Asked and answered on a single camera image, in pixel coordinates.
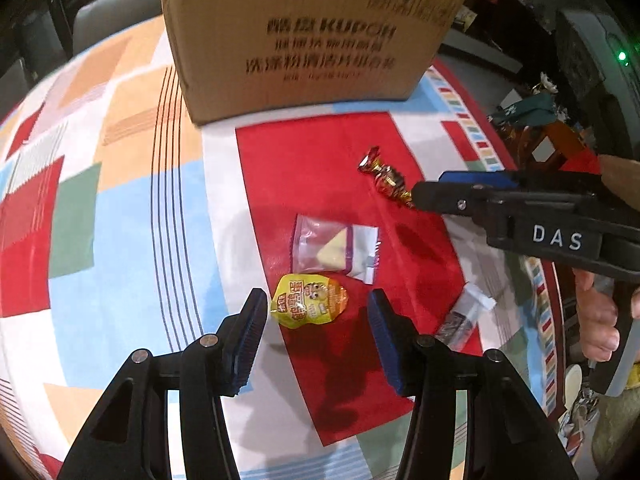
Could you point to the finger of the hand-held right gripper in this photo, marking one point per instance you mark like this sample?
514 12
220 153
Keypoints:
450 197
475 177

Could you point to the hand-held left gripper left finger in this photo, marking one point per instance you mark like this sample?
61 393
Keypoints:
247 340

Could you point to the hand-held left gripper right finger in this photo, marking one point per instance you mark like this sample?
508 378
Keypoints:
387 345

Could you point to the gold red candy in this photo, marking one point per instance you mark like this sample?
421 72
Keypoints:
385 175

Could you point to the yellow egg snack packet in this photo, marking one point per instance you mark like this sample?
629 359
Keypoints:
310 302

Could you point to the long black stick packet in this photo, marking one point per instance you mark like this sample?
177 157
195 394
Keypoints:
462 317

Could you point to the clear cake wedge packet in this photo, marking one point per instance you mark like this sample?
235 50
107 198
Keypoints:
325 250

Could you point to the brown cardboard box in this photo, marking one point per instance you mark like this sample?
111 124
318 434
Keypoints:
310 45

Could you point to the person's right hand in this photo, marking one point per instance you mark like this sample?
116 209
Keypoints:
597 320

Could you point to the green cloth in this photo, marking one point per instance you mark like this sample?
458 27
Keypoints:
530 108

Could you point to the red wooden chair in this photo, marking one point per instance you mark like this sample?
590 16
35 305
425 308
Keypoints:
565 142

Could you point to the white low bench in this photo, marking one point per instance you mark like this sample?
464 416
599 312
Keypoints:
480 52

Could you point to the colourful patchwork tablecloth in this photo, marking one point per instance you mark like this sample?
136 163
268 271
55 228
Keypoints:
125 220

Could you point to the grey dining chair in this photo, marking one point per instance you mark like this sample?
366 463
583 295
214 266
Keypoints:
115 15

